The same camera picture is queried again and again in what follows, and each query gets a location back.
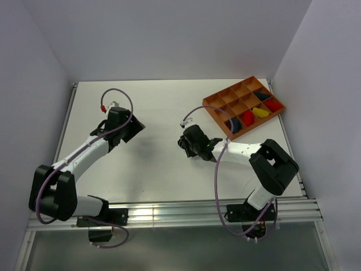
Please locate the orange compartment tray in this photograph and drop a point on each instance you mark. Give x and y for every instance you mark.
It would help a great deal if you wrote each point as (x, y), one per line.
(234, 100)

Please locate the red rolled sock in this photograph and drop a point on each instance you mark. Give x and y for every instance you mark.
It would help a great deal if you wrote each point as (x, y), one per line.
(272, 105)

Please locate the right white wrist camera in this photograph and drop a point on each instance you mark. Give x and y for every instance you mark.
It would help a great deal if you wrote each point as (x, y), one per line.
(186, 122)

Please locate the red Christmas sock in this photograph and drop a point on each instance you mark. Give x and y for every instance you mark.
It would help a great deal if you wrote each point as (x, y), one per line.
(248, 118)

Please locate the black white striped sock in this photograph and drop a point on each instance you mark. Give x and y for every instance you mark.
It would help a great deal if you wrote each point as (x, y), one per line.
(184, 144)

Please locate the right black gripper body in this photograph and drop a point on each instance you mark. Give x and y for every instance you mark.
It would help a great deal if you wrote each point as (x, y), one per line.
(196, 149)

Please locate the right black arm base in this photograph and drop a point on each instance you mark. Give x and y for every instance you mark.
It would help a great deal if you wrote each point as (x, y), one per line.
(246, 213)

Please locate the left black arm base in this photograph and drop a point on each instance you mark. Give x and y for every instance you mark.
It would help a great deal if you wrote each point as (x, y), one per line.
(101, 229)

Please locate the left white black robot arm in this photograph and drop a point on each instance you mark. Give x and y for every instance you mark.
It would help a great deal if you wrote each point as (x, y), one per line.
(53, 190)

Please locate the dark green rolled sock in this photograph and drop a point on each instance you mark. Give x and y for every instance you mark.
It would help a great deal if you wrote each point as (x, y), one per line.
(262, 96)

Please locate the navy patterned sock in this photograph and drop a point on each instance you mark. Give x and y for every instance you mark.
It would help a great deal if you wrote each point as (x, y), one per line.
(235, 125)

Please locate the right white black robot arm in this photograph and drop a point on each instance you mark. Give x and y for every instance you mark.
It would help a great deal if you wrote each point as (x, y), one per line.
(274, 167)

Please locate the yellow rolled sock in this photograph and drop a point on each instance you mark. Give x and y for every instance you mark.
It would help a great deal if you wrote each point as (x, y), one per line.
(260, 113)

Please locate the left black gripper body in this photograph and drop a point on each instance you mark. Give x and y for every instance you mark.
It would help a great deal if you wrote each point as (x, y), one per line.
(128, 116)

